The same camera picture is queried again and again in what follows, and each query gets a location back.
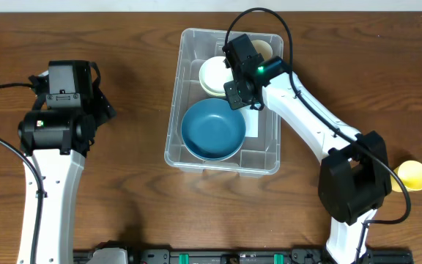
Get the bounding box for white label in bin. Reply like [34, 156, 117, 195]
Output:
[240, 106, 259, 138]

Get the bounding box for yellow cup near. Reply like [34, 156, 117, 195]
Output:
[394, 161, 422, 191]

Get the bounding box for dark blue bowl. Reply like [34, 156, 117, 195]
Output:
[181, 98, 246, 161]

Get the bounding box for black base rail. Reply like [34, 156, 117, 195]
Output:
[73, 241, 415, 264]

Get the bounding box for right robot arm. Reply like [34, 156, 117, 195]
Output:
[223, 34, 392, 263]

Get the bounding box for yellow small bowl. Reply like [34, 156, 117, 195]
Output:
[202, 87, 226, 98]

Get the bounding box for clear plastic storage bin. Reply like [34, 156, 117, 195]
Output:
[164, 28, 281, 177]

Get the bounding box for cream cup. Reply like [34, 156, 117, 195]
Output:
[251, 40, 273, 60]

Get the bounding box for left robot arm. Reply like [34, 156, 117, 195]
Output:
[17, 60, 116, 263]

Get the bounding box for white small bowl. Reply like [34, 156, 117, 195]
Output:
[199, 56, 233, 92]

